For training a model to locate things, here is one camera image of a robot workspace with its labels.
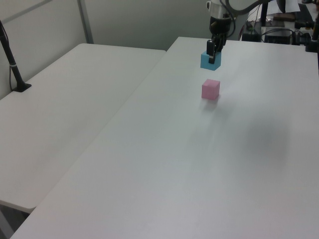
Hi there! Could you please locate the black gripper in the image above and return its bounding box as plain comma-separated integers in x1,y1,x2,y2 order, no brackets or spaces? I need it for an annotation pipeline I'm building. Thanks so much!
206,15,232,65

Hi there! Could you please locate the blue cube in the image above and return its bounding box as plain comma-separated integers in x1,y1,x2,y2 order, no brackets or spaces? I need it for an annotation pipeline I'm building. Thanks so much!
200,50,222,71

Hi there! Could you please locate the pink cube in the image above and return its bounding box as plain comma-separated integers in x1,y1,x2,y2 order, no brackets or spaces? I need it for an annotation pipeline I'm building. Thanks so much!
201,79,221,100

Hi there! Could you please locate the small black box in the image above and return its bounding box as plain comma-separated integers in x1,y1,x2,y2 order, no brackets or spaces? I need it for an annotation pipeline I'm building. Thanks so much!
242,31,262,42

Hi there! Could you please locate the black upright pole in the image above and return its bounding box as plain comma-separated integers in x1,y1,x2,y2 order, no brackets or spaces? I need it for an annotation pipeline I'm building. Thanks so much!
260,0,269,27

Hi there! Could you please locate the black electronics box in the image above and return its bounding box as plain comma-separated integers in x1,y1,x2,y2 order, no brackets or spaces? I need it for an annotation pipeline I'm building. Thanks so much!
263,28,300,46

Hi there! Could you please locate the brown flat case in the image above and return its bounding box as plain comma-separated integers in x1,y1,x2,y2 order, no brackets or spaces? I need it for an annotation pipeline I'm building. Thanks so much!
272,13,295,22

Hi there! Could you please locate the white side table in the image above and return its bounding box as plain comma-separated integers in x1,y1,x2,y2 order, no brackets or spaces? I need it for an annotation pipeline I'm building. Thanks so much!
0,43,167,214

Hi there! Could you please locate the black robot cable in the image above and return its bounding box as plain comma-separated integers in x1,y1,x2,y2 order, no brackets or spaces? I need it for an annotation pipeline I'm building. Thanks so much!
219,0,264,39

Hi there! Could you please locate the grey metal partition post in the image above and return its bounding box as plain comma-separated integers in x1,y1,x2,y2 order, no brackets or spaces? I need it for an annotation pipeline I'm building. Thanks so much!
76,0,95,45

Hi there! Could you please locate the black camera stand with cable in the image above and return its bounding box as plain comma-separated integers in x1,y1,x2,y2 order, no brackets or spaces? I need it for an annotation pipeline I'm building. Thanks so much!
0,19,32,94

